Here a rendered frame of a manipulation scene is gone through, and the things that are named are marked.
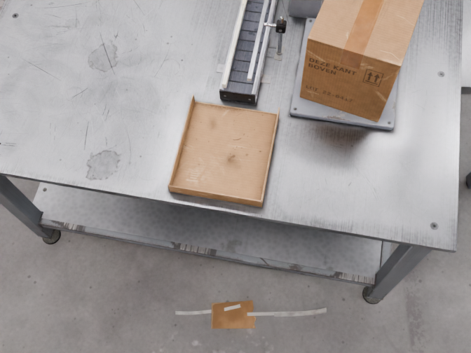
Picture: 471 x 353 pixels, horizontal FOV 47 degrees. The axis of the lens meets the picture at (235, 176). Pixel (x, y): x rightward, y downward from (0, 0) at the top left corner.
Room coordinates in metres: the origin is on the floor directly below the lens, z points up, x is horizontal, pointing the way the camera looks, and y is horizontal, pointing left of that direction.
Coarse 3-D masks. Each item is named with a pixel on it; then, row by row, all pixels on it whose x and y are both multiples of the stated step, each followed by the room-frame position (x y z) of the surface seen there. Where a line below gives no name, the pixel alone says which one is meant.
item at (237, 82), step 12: (252, 0) 1.22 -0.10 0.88; (252, 12) 1.17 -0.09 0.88; (252, 24) 1.13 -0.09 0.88; (240, 36) 1.08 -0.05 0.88; (252, 36) 1.08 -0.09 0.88; (240, 48) 1.04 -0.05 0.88; (252, 48) 1.03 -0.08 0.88; (240, 60) 0.99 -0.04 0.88; (240, 72) 0.95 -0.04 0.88; (228, 84) 0.91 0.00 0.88; (240, 84) 0.91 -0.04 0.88; (252, 84) 0.91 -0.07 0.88
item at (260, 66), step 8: (272, 0) 1.22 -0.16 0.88; (272, 8) 1.18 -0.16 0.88; (272, 16) 1.15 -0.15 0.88; (232, 40) 1.07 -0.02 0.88; (264, 40) 1.06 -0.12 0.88; (264, 48) 1.03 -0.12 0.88; (264, 56) 1.02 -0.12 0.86; (224, 72) 0.96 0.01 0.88; (256, 72) 0.98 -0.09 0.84; (256, 80) 0.92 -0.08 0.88; (256, 88) 0.89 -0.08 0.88; (224, 96) 0.89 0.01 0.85; (232, 96) 0.88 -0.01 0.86; (240, 96) 0.88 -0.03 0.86; (248, 96) 0.87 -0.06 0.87; (256, 96) 0.88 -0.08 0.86
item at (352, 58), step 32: (352, 0) 0.97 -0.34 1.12; (384, 0) 0.97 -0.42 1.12; (416, 0) 0.96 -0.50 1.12; (320, 32) 0.88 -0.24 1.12; (352, 32) 0.87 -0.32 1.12; (384, 32) 0.86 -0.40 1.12; (320, 64) 0.85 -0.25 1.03; (352, 64) 0.81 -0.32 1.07; (384, 64) 0.78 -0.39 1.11; (320, 96) 0.84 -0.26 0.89; (352, 96) 0.80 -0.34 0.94; (384, 96) 0.76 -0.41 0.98
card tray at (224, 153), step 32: (192, 96) 0.89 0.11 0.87; (192, 128) 0.80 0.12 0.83; (224, 128) 0.79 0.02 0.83; (256, 128) 0.78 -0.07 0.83; (192, 160) 0.69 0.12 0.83; (224, 160) 0.68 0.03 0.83; (256, 160) 0.68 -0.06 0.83; (192, 192) 0.59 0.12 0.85; (224, 192) 0.59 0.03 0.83; (256, 192) 0.58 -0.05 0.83
